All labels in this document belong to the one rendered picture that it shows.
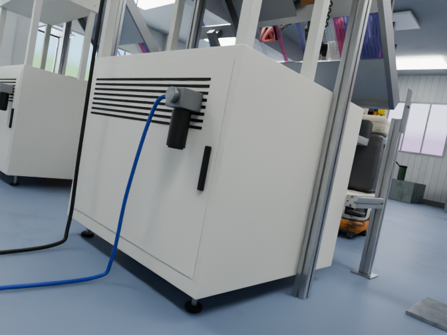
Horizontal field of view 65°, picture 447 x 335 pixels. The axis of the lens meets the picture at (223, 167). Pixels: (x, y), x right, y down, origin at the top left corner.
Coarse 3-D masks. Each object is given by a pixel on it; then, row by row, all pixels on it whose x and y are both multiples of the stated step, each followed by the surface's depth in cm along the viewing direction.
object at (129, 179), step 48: (96, 48) 110; (96, 96) 116; (144, 96) 96; (192, 96) 77; (96, 144) 113; (144, 144) 94; (192, 144) 81; (96, 192) 110; (144, 192) 92; (192, 192) 79; (144, 240) 90; (192, 240) 78; (0, 288) 75
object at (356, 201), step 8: (408, 88) 135; (408, 96) 136; (408, 104) 137; (400, 128) 136; (352, 200) 120; (360, 200) 121; (368, 200) 126; (376, 200) 132; (368, 208) 128; (376, 208) 134; (352, 272) 141
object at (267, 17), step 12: (240, 0) 151; (264, 0) 144; (276, 0) 140; (288, 0) 137; (300, 0) 138; (336, 0) 129; (348, 0) 126; (372, 0) 121; (240, 12) 155; (264, 12) 147; (276, 12) 144; (288, 12) 140; (300, 12) 141; (312, 12) 138; (336, 12) 132; (348, 12) 129; (372, 12) 124; (264, 24) 156; (276, 24) 152
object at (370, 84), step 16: (288, 64) 163; (320, 64) 152; (336, 64) 147; (368, 64) 138; (320, 80) 158; (368, 80) 143; (384, 80) 138; (352, 96) 153; (368, 96) 148; (384, 96) 143
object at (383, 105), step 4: (352, 100) 154; (356, 100) 152; (360, 100) 151; (364, 100) 150; (368, 100) 149; (356, 104) 150; (360, 104) 149; (364, 104) 148; (368, 104) 147; (372, 104) 146; (376, 104) 145; (380, 104) 144; (384, 104) 143; (372, 108) 146; (376, 108) 144; (380, 108) 143; (384, 108) 142; (388, 108) 141
